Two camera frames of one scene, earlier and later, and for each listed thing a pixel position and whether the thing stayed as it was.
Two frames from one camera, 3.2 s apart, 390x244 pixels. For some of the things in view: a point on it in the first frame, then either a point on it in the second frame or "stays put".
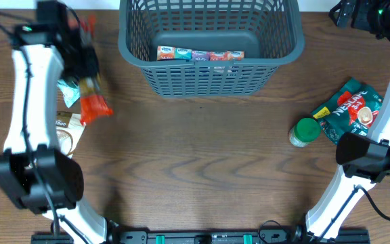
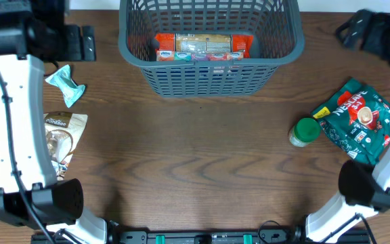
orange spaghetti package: x=93 y=104 -> x=205 y=43
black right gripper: x=360 y=19 -> x=376 y=24
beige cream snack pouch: x=69 y=128 stays put
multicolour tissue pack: x=168 y=53 stays put
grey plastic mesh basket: x=269 y=32 stays put
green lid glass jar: x=306 y=131 stays put
